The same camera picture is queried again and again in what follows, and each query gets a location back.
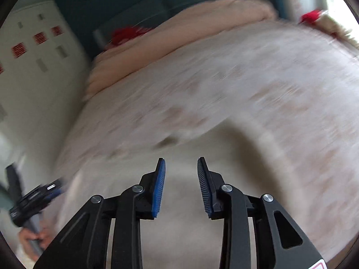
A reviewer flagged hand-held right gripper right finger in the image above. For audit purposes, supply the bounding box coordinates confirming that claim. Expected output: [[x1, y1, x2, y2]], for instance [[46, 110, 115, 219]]
[[197, 157, 326, 269]]

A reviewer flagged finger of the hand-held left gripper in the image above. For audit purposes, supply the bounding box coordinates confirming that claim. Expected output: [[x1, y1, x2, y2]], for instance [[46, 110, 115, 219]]
[[42, 178, 64, 202]]

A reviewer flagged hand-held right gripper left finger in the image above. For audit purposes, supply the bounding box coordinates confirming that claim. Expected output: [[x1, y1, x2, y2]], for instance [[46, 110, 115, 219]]
[[33, 158, 166, 269]]

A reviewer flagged beige cloth garment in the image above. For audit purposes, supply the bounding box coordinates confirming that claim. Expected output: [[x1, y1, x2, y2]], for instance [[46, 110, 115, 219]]
[[53, 123, 323, 269]]

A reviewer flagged person's left hand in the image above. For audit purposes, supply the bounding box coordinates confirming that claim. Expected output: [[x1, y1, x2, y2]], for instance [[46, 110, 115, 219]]
[[19, 226, 52, 261]]

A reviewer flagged floral bed sheet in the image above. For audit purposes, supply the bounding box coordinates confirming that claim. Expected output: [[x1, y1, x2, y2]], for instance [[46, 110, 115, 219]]
[[55, 22, 359, 261]]

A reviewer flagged white wardrobe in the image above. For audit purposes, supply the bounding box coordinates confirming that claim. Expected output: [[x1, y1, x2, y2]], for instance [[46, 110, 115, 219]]
[[0, 0, 93, 157]]

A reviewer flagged pink blanket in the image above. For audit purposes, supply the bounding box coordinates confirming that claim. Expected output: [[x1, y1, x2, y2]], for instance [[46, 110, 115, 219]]
[[83, 0, 278, 101]]

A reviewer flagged red pillow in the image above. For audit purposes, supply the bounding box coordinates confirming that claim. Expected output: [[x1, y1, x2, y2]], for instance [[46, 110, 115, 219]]
[[108, 26, 155, 48]]

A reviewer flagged teal headboard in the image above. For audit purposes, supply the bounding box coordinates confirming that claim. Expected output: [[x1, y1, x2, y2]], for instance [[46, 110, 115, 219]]
[[52, 0, 281, 59]]

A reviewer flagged red cloth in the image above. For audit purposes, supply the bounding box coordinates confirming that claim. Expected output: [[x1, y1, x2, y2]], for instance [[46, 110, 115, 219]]
[[299, 10, 323, 25]]

